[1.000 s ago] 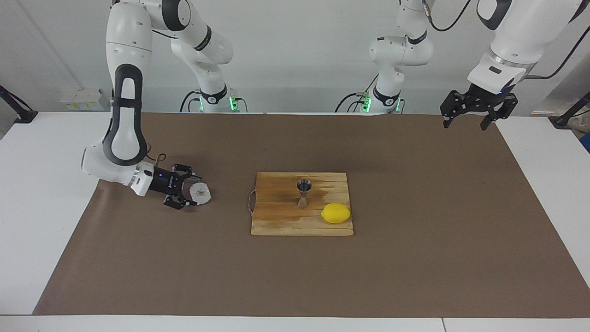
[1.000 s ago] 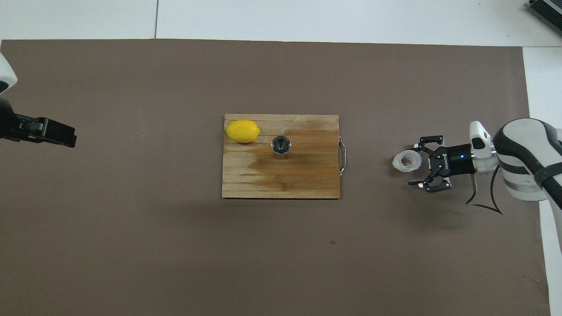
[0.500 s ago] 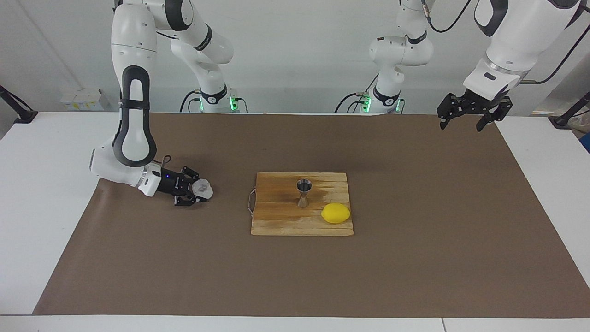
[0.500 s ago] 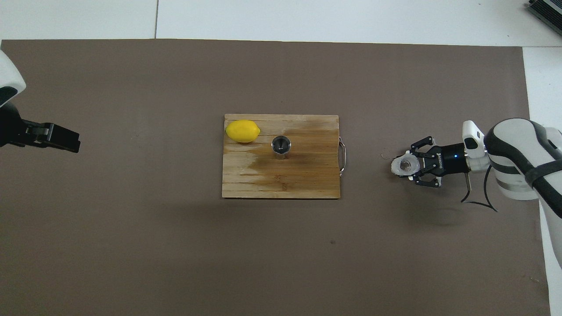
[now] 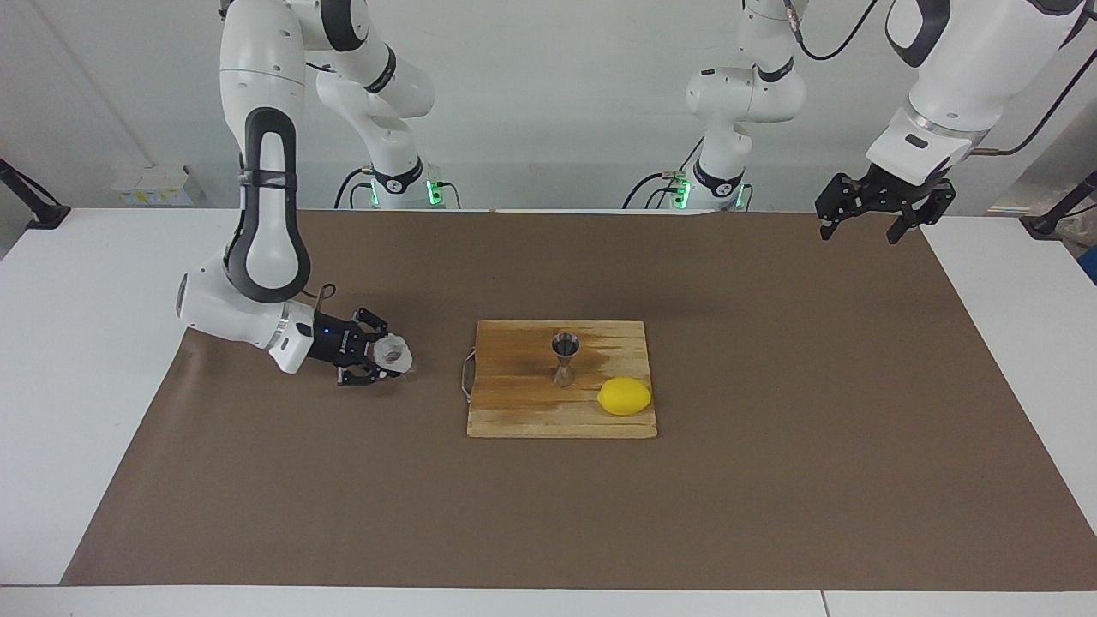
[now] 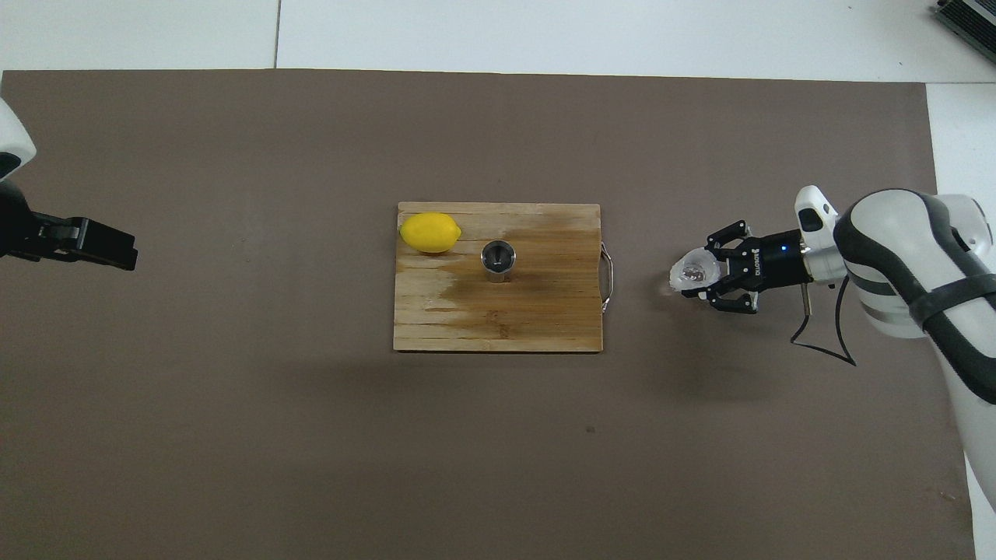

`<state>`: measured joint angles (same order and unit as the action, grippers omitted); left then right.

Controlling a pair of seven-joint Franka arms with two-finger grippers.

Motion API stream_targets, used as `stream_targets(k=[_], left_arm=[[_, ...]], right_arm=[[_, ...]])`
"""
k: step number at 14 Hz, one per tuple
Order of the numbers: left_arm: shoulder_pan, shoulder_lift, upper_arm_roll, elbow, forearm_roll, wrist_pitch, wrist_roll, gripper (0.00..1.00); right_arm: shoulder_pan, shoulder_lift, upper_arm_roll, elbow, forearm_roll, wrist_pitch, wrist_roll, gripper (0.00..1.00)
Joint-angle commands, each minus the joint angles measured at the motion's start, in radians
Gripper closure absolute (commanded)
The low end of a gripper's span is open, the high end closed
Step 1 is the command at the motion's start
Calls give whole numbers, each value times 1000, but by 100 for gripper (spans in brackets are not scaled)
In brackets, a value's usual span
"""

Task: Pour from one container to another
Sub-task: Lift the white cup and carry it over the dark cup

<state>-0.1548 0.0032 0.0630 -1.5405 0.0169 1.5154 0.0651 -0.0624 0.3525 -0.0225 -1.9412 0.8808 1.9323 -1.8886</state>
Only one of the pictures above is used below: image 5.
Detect yellow lemon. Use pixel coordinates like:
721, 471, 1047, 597
596, 375, 654, 418

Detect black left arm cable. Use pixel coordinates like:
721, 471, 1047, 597
783, 0, 1097, 158

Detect wooden cutting board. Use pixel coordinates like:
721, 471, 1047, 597
460, 319, 660, 440

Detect black base cables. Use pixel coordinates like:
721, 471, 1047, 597
622, 127, 706, 210
335, 165, 379, 210

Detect clear plastic cup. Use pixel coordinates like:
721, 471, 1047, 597
374, 335, 415, 377

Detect black left base cables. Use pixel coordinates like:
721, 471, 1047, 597
622, 127, 706, 210

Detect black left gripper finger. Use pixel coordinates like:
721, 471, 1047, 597
814, 173, 869, 242
886, 183, 958, 246

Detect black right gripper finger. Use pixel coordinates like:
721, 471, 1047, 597
347, 308, 391, 341
336, 359, 400, 387

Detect black right base cables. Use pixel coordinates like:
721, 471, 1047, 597
335, 165, 379, 210

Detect steel double jigger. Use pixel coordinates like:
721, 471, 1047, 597
550, 332, 582, 389

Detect black clamp stand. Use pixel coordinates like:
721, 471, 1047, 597
0, 158, 72, 231
1019, 169, 1097, 240

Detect brown table mat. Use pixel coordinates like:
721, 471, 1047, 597
60, 208, 1097, 592

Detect small white carton pack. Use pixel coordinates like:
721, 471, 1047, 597
111, 164, 207, 207

